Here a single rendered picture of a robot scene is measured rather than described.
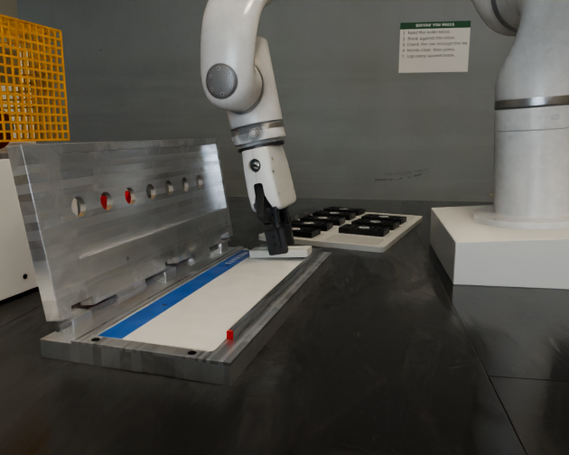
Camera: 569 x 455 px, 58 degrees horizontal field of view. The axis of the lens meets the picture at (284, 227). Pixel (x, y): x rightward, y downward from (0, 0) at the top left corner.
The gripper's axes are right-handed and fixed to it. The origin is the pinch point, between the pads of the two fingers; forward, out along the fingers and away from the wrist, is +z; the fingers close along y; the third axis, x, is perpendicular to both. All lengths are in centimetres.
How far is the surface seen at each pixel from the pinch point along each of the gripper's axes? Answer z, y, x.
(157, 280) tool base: 0.0, -19.5, 11.3
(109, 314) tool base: 0.9, -30.5, 11.2
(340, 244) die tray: 5.6, 18.5, -5.5
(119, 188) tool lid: -12.9, -23.3, 11.1
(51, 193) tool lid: -13.5, -35.9, 9.9
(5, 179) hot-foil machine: -17.0, -24.9, 26.3
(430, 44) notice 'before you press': -57, 211, -28
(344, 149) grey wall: -13, 205, 25
